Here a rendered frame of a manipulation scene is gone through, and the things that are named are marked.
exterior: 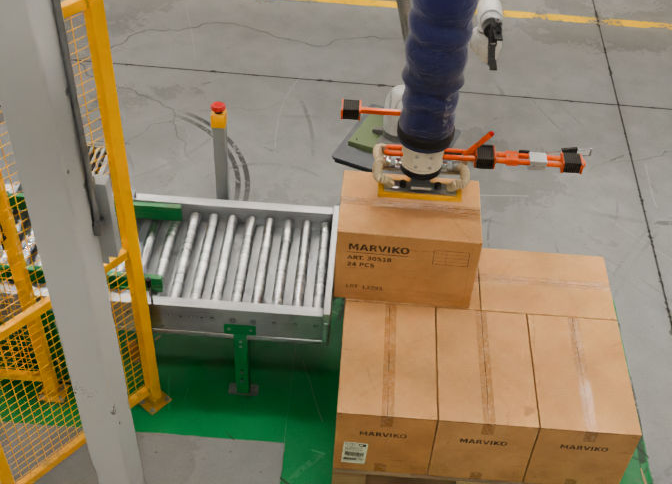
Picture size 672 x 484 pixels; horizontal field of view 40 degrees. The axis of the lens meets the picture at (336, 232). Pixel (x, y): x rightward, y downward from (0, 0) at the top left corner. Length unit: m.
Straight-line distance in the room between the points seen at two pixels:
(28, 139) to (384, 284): 1.95
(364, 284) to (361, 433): 0.65
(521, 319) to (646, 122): 2.63
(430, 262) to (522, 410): 0.71
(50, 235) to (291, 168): 3.01
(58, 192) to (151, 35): 4.31
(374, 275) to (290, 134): 2.06
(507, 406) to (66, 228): 1.93
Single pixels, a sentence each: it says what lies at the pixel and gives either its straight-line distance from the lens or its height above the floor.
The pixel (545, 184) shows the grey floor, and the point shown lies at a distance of 5.67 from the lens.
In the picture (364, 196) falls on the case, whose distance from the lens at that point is 3.94.
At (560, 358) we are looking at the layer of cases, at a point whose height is 0.54.
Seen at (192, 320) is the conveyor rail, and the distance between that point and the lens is 4.03.
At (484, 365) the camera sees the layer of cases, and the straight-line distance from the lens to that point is 3.89.
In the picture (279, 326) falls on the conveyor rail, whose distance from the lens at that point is 3.99.
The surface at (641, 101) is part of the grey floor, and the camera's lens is 6.60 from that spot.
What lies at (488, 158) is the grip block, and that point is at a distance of 3.71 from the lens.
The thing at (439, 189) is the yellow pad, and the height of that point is 1.14.
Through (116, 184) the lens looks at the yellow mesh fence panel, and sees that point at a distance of 3.42.
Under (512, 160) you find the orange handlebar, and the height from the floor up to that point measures 1.25.
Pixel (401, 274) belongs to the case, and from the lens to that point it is 3.93.
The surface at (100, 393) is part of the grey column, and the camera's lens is 3.24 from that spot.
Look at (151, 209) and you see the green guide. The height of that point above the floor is 0.62.
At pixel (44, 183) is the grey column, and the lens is 2.59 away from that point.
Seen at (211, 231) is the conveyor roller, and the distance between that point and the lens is 4.35.
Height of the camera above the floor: 3.53
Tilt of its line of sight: 43 degrees down
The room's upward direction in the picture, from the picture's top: 3 degrees clockwise
